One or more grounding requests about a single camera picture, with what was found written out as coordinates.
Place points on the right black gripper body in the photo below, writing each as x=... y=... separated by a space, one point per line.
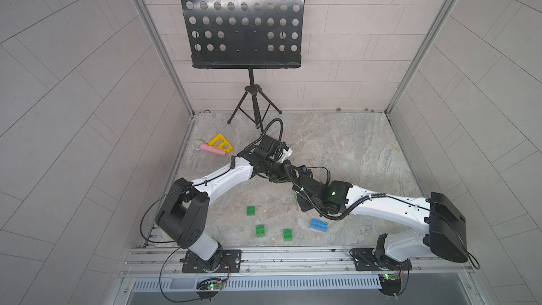
x=305 y=203

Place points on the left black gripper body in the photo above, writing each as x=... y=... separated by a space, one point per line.
x=278 y=171

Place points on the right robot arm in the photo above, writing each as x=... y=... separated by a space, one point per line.
x=435 y=225

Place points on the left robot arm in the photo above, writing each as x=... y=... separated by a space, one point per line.
x=183 y=212

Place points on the blue lego brick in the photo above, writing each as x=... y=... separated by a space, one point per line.
x=318 y=225

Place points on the yellow triangle toy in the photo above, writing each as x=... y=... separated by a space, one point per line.
x=221 y=143

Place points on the pink toy microphone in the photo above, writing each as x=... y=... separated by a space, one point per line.
x=200 y=145

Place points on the right circuit board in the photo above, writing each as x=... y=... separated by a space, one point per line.
x=391 y=284

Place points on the circuit board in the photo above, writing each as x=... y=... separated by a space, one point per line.
x=391 y=284
x=210 y=285

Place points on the left circuit board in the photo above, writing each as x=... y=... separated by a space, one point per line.
x=210 y=285

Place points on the black perforated music stand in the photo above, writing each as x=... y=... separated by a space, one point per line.
x=245 y=35

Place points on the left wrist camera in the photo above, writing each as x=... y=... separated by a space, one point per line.
x=282 y=153

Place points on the aluminium mounting rail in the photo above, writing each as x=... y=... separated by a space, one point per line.
x=254 y=261

